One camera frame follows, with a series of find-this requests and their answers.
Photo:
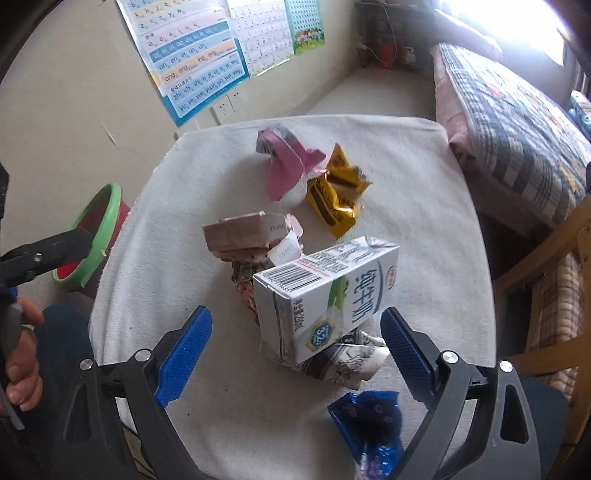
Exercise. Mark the yellow brown chocolate wrapper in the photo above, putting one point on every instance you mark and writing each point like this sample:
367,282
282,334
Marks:
332,203

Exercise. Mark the pink white snack box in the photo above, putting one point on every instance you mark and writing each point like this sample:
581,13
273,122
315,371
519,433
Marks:
240,235

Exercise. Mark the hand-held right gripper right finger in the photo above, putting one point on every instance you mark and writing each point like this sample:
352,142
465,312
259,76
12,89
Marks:
411,355

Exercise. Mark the green chart wall poster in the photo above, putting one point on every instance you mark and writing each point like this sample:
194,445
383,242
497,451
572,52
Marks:
304,27

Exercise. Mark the white milk carton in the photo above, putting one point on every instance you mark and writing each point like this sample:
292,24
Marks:
323,295

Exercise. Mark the white wall socket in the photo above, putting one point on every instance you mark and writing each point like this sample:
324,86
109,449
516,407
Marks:
220,112
235,102

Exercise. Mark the person's left hand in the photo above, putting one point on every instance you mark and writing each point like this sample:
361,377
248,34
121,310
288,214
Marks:
25,369

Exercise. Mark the dark shelf unit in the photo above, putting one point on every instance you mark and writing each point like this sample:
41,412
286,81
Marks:
369,27

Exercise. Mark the bed with plaid quilt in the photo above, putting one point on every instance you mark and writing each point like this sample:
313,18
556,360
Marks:
521,124

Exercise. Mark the plaid chair cushion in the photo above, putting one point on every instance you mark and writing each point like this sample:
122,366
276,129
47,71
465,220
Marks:
554,323

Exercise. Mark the wooden chair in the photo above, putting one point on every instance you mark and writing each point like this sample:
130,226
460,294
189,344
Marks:
577,217

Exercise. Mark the person's left leg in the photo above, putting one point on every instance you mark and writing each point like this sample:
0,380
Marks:
64,332

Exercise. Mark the pink magenta wrapper at back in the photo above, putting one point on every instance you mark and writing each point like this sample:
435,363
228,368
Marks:
286,170

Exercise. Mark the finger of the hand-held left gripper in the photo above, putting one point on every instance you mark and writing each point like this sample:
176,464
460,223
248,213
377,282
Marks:
51,251

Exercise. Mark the red bucket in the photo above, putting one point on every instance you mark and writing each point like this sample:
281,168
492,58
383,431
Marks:
386,54

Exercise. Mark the bright window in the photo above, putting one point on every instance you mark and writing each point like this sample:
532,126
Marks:
517,23

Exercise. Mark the brown floral wrapper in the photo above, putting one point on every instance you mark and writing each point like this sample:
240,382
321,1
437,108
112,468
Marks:
247,281

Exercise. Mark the red bin with green rim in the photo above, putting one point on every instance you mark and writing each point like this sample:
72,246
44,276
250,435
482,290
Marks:
108,207

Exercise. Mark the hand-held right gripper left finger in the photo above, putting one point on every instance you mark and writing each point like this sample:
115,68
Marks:
184,355

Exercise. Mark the pink blanket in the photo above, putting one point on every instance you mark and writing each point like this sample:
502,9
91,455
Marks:
457,115

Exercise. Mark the floral pillow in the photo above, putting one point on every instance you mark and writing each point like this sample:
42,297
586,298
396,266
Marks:
582,110

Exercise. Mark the black and white crumpled wrapper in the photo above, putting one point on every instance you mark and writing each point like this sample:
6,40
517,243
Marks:
346,364

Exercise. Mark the dark blue snack wrapper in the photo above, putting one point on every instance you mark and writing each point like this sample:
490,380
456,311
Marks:
369,424

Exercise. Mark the pink pillow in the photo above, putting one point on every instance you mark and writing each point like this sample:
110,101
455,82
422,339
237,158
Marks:
466,32

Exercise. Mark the blue alphabet wall poster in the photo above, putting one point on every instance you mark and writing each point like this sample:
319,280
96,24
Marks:
194,60

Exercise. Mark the white chart wall poster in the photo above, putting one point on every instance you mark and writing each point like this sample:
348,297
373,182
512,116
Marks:
263,37

